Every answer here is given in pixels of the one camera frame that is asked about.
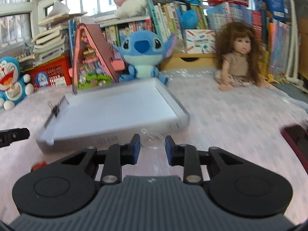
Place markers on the brown-haired baby doll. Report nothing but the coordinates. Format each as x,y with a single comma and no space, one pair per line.
238,53

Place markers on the clear plastic dome cap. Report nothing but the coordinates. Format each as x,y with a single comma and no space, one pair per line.
151,140

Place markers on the pink triangular miniature house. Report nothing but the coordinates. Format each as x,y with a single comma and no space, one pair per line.
94,64

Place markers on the red plastic crate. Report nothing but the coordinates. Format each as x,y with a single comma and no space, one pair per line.
54,73

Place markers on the row of upright books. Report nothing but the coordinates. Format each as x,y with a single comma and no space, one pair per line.
274,35

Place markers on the blue Stitch plush toy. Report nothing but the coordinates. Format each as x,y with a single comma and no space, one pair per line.
143,51

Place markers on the wooden drawer box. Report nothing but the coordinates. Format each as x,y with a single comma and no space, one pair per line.
185,61

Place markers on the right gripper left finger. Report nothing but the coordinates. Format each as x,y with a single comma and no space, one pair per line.
71,183

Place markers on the white label printer box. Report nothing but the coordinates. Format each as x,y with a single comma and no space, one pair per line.
200,41

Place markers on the grey cardboard tray box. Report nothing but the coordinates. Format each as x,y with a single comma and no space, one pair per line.
104,116

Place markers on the Doraemon plush toy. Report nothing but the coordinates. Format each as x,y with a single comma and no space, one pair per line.
14,86

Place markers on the stack of books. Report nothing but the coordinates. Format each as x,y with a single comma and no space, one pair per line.
51,43

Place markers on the small black binder clip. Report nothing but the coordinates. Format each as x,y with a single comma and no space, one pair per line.
54,108

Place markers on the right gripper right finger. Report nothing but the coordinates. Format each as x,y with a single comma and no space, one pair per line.
235,185

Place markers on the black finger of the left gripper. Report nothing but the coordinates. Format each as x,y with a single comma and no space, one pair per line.
13,135

